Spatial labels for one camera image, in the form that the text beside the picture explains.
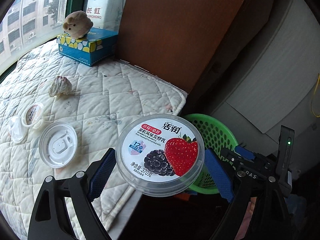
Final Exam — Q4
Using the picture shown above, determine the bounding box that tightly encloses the strawberry yogurt tub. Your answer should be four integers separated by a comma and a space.
116, 114, 204, 197

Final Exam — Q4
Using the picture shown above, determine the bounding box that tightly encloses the person's hand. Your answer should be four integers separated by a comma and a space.
235, 197, 257, 240

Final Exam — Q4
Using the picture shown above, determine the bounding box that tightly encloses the green plastic basket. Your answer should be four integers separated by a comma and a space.
183, 114, 238, 194

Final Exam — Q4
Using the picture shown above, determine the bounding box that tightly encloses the white round cup lid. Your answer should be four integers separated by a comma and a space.
39, 121, 78, 168

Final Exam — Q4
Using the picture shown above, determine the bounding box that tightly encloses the small clear plastic lid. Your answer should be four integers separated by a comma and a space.
8, 115, 27, 143

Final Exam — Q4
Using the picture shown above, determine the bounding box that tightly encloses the white quilted bed mat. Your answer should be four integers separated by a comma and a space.
1, 41, 187, 239

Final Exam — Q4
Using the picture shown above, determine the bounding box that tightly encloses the small sauce cup with label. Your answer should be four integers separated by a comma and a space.
21, 102, 44, 129

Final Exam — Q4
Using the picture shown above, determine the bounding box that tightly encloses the brown wooden panel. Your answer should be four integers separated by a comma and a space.
118, 0, 274, 114

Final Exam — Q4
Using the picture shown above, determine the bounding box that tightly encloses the crumpled white paper ball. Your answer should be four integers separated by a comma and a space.
48, 76, 72, 97

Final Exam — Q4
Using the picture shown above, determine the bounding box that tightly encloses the blue yellow tissue box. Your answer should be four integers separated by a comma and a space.
56, 27, 118, 67

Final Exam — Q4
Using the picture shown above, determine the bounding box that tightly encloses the beige plush toy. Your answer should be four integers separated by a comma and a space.
62, 10, 93, 39

